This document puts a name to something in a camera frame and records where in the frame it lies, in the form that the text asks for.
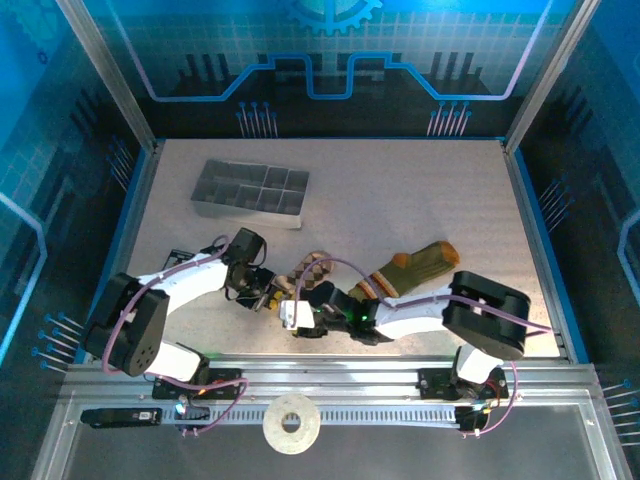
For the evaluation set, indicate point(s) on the grey compartment organizer box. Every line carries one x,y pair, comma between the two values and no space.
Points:
250,192

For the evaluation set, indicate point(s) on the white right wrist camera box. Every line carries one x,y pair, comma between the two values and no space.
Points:
292,312

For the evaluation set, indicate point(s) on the white tape roll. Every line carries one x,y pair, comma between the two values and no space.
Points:
275,425

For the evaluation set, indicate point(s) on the aluminium extrusion beam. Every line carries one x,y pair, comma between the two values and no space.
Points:
325,375

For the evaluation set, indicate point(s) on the brown beige argyle sock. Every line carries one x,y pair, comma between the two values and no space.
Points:
322,274

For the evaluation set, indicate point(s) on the green striped sock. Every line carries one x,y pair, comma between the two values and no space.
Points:
425,265

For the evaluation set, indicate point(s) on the black device with white label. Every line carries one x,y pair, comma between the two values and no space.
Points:
115,416

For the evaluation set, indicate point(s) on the aluminium frame post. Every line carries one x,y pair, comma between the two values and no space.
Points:
111,75
548,75

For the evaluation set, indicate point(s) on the aluminium side rail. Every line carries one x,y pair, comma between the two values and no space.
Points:
528,210
136,210

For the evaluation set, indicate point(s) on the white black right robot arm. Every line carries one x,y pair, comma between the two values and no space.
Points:
415,315

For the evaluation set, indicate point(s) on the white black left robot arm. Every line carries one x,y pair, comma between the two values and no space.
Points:
190,280

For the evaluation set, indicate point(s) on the small circuit board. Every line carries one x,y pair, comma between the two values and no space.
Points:
472,417
192,412

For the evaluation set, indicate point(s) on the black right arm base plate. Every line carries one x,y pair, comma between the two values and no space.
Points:
435,382

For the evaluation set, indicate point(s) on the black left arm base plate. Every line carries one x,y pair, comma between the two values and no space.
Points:
225,376

